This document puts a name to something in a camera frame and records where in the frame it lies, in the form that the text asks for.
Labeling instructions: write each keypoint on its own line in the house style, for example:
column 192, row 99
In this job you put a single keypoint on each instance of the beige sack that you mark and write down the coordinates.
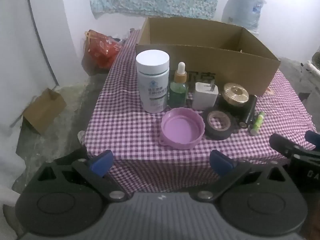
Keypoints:
column 316, row 59

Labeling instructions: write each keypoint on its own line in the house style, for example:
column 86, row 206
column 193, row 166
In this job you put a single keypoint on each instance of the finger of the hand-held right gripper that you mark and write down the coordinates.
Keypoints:
column 285, row 145
column 313, row 137

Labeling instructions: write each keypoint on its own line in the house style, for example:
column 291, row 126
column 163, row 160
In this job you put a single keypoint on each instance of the green lip balm tube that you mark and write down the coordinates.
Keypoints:
column 257, row 122

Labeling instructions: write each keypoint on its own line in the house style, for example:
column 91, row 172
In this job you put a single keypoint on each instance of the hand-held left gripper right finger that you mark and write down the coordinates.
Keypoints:
column 220, row 163

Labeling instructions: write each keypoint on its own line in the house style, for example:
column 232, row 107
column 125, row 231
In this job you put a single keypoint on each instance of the white plastic bottle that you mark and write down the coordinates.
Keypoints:
column 152, row 80

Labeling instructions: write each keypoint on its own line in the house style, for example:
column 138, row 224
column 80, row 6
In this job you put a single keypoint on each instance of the black tape roll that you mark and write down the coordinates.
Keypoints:
column 212, row 132

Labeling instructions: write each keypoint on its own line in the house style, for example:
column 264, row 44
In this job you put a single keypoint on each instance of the white charger plug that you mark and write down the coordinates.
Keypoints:
column 203, row 96

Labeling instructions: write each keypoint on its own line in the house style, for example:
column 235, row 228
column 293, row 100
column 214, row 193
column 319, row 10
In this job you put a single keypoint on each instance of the black cylinder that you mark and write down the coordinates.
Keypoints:
column 250, row 110

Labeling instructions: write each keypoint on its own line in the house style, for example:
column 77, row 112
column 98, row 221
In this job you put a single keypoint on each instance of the red plastic bag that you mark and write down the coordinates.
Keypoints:
column 102, row 50

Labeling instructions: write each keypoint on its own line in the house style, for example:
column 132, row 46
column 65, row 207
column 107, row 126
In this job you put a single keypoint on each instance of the purple checkered tablecloth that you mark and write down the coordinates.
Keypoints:
column 125, row 130

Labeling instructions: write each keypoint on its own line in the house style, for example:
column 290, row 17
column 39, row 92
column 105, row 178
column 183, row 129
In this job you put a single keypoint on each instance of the green dropper bottle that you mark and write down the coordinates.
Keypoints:
column 178, row 92

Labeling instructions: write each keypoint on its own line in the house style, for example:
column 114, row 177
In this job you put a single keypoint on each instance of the pink plastic lid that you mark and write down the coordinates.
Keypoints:
column 180, row 130

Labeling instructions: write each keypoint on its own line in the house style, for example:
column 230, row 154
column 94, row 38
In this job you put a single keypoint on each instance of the brown cardboard box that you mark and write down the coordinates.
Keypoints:
column 225, row 62

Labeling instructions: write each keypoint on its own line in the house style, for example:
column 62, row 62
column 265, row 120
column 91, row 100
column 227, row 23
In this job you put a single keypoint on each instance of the black jar with gold lid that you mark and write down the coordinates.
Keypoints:
column 235, row 93

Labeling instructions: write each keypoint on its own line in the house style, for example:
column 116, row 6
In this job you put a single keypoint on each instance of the small cardboard box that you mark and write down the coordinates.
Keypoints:
column 42, row 110

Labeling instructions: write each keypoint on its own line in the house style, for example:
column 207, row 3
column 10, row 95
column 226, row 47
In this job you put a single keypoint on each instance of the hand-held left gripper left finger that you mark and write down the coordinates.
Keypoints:
column 102, row 163

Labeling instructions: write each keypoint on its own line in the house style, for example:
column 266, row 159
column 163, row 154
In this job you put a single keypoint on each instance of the blue water jug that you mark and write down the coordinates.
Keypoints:
column 242, row 12

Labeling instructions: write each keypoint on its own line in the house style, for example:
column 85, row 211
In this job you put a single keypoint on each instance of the white plastic roll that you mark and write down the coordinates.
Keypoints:
column 311, row 67

